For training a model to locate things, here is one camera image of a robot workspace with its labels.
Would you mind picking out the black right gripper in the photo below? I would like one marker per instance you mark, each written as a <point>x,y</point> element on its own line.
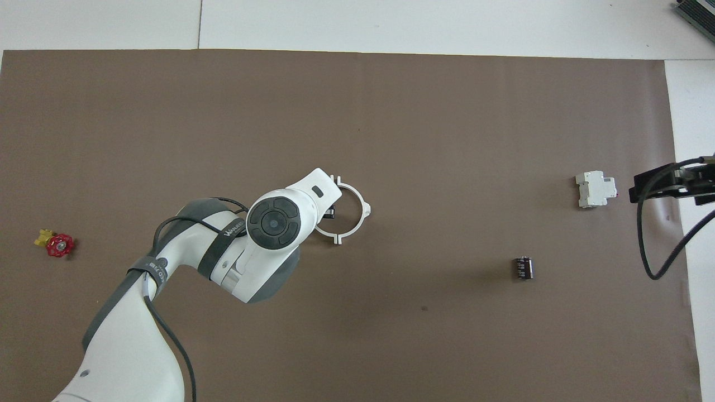
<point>698,178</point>

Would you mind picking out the white half pipe clamp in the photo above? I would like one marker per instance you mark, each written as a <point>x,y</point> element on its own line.
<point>360,201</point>
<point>324,229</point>

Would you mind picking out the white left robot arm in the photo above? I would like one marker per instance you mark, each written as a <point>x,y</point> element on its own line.
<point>268,240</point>

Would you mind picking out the white circuit breaker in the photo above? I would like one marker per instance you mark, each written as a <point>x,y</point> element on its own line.
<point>595,190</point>

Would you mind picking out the brown table mat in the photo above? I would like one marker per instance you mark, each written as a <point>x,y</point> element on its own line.
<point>447,111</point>

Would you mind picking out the grey ribbed metal device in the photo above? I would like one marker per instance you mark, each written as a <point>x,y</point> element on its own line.
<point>701,11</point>

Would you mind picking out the red handwheel brass valve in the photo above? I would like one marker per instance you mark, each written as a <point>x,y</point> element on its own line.
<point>59,245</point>

